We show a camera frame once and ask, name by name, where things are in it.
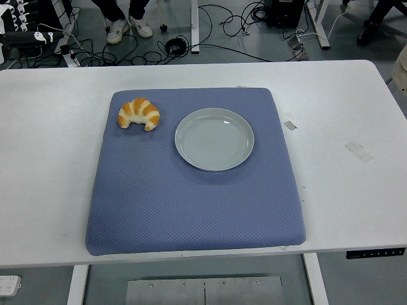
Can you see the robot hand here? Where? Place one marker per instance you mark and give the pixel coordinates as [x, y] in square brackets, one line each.
[31, 38]

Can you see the croissant bread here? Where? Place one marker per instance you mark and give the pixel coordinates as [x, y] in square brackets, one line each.
[138, 112]

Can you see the grey round plate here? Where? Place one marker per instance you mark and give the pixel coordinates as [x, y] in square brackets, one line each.
[213, 141]

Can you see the floor power strip with plugs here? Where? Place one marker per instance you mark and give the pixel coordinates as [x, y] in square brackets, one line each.
[70, 57]

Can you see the person's right leg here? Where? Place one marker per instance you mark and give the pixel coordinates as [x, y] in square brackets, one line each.
[111, 9]

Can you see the person's right white shoe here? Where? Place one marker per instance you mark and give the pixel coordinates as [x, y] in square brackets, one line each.
[117, 31]

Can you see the person's white shoe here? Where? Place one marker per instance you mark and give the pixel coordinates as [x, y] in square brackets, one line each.
[117, 31]
[141, 27]

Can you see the person's left white shoe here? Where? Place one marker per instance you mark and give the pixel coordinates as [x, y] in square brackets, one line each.
[141, 27]

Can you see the person's left leg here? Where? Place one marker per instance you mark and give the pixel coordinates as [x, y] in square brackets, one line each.
[138, 8]

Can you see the black caster wheel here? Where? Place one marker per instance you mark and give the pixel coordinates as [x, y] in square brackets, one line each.
[164, 28]

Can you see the blue quilted mat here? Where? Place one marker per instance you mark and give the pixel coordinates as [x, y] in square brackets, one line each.
[190, 206]

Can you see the white power strip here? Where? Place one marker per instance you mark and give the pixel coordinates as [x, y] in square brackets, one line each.
[9, 285]

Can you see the white table leg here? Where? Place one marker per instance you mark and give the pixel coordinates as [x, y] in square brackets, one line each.
[78, 286]
[316, 282]

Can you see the black equipment box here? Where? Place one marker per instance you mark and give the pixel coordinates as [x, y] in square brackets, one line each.
[283, 12]

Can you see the grey metal floor pedal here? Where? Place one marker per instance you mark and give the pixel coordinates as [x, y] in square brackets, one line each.
[299, 49]

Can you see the small grey tape piece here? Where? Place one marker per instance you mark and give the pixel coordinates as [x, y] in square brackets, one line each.
[290, 125]

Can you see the person's black shoe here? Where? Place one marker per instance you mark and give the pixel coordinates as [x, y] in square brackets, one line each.
[367, 31]

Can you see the large grey tape piece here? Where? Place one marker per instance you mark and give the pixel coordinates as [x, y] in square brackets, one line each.
[359, 152]

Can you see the person's dark leg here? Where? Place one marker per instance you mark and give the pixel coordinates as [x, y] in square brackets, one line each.
[386, 11]

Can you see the beige fabric object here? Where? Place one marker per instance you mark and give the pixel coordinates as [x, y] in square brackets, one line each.
[401, 70]

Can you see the black table control panel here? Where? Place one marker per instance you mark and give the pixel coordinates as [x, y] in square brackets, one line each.
[375, 253]

